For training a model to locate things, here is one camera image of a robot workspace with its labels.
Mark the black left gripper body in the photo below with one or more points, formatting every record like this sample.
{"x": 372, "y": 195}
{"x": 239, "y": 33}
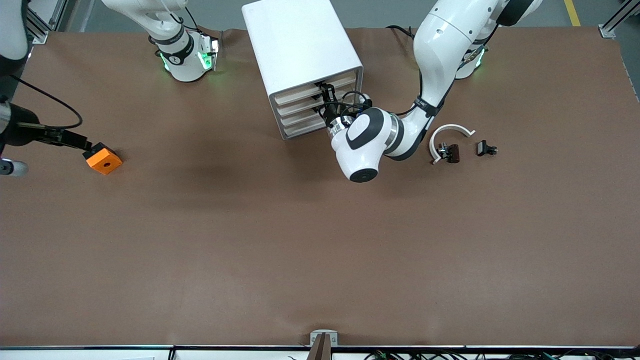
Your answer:
{"x": 329, "y": 116}

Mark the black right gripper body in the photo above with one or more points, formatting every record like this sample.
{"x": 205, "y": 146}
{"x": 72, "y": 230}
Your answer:
{"x": 24, "y": 131}

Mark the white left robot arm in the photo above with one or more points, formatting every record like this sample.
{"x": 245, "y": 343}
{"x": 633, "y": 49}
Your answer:
{"x": 440, "y": 45}

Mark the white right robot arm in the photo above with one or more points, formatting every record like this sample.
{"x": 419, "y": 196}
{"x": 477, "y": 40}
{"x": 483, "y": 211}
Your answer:
{"x": 185, "y": 65}

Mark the white drawer cabinet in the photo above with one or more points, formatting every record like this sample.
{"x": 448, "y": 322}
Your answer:
{"x": 295, "y": 45}

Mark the orange box with hole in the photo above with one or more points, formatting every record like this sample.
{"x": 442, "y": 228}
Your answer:
{"x": 105, "y": 162}

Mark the dark brown electrical component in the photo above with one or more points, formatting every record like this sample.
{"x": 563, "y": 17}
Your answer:
{"x": 454, "y": 153}

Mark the brown paper table cover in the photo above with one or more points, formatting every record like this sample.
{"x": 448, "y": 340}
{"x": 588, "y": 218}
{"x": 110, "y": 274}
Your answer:
{"x": 300, "y": 240}

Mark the small black connector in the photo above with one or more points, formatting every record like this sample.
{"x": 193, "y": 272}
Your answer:
{"x": 482, "y": 148}

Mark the aluminium frame profile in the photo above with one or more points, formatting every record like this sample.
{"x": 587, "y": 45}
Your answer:
{"x": 607, "y": 31}
{"x": 37, "y": 35}

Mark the white table edge rail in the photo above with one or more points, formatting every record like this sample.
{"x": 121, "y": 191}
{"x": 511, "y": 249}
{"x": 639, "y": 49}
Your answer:
{"x": 100, "y": 354}

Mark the grey metal bracket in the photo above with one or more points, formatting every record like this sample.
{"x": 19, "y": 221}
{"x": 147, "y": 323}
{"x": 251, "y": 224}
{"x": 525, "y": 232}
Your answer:
{"x": 315, "y": 337}

